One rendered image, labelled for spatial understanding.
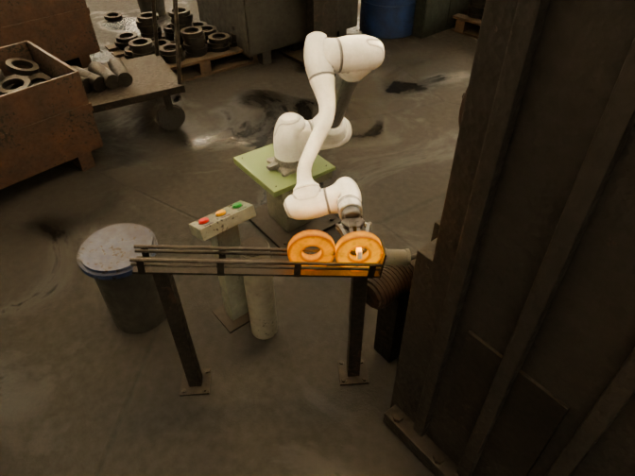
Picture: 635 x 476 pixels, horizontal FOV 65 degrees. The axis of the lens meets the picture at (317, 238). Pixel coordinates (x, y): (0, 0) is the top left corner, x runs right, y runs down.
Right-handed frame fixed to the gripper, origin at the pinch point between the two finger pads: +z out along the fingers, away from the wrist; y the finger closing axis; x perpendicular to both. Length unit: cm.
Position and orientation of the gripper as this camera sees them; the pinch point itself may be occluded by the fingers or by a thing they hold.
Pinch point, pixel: (358, 248)
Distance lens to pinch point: 164.6
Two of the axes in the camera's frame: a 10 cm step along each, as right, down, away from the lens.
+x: -0.1, -8.0, -6.0
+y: -10.0, 0.5, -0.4
